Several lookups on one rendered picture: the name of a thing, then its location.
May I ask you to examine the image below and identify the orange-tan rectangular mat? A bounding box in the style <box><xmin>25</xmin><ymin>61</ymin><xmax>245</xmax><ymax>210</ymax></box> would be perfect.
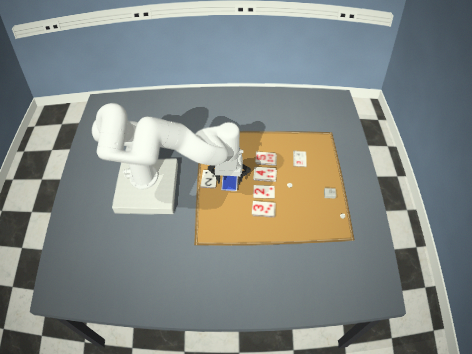
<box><xmin>198</xmin><ymin>133</ymin><xmax>351</xmax><ymax>242</ymax></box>

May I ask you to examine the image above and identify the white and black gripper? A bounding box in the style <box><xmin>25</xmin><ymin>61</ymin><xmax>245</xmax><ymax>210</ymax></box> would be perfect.
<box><xmin>208</xmin><ymin>153</ymin><xmax>251</xmax><ymax>184</ymax></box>

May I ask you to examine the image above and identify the orange square mat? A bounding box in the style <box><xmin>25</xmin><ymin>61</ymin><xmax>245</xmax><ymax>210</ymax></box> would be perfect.
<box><xmin>194</xmin><ymin>131</ymin><xmax>354</xmax><ymax>245</ymax></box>

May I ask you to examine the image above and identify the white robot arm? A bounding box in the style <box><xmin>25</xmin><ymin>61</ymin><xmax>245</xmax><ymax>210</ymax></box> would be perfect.
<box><xmin>92</xmin><ymin>103</ymin><xmax>243</xmax><ymax>189</ymax></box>

